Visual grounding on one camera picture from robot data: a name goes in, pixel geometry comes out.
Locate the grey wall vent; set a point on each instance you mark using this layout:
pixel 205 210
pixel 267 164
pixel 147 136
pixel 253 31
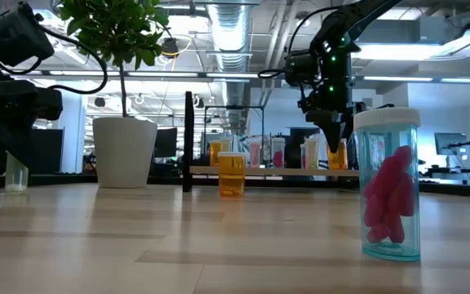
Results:
pixel 369 102

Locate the black round ceiling speaker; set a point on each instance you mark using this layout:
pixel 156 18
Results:
pixel 99 102

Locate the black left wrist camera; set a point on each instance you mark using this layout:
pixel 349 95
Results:
pixel 27 100

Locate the black partition panel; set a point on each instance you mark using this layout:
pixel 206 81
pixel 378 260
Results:
pixel 49 151

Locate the white building pillar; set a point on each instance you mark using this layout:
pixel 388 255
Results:
pixel 72 134

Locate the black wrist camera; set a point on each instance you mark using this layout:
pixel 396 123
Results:
pixel 27 100
pixel 302 67

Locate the silver ventilation duct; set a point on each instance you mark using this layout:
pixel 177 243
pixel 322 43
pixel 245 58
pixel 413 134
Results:
pixel 231 32

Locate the white plant pot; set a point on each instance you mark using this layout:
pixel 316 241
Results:
pixel 125 155

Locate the long ceiling light strip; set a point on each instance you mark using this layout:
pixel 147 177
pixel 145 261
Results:
pixel 157 74

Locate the black hanging ceiling device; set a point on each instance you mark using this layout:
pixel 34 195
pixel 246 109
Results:
pixel 169 45

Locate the large orange pill bottle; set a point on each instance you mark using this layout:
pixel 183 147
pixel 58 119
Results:
pixel 343 161
pixel 215 157
pixel 231 175

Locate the pale yellow pill bottle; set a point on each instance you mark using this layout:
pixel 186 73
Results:
pixel 311 157
pixel 16 179
pixel 227 145

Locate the teal bottle with pink pills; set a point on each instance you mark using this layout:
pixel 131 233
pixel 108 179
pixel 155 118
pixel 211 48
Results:
pixel 278 157
pixel 302 157
pixel 388 196

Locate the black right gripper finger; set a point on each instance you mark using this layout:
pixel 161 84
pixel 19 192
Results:
pixel 333 126
pixel 348 126

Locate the black aluminium crossbar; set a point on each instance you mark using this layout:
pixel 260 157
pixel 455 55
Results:
pixel 169 180

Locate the wooden shelf black metal legs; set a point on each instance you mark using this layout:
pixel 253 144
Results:
pixel 188 143

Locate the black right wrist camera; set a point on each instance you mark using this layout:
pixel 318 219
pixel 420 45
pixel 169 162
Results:
pixel 302 67

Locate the green leafy plant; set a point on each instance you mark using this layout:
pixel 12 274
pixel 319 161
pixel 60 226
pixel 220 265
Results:
pixel 112 24

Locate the black office monitor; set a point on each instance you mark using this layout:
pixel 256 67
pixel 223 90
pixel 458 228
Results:
pixel 165 143
pixel 450 143

